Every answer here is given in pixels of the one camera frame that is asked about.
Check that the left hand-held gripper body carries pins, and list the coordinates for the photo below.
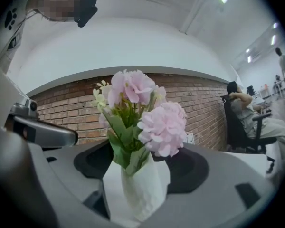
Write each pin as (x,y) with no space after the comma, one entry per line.
(23,108)

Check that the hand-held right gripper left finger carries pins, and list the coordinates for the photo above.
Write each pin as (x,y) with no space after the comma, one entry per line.
(71,189)

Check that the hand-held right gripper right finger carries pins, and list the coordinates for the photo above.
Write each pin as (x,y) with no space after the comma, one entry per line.
(216,198)

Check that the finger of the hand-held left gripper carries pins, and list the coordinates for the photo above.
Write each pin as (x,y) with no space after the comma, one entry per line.
(52,133)

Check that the white vase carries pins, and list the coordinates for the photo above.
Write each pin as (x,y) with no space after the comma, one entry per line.
(142,193)

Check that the pink artificial flowers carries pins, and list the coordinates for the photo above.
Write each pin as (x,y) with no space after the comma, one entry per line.
(164,129)

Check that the white table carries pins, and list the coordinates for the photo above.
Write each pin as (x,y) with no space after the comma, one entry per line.
(112,189)

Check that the black office chair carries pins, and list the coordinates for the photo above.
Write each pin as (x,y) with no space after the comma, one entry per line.
(235,132)

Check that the person's beige shirt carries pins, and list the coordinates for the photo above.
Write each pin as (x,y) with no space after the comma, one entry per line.
(14,32)

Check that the person's head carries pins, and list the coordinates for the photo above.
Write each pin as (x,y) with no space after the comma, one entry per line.
(59,3)

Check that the white ceiling pipe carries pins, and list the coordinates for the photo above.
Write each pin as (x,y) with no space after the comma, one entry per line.
(194,11)

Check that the white wall outlet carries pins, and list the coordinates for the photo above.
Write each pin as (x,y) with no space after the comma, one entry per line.
(189,138)

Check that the black head-worn camera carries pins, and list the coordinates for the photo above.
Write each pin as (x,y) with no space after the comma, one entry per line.
(86,6)

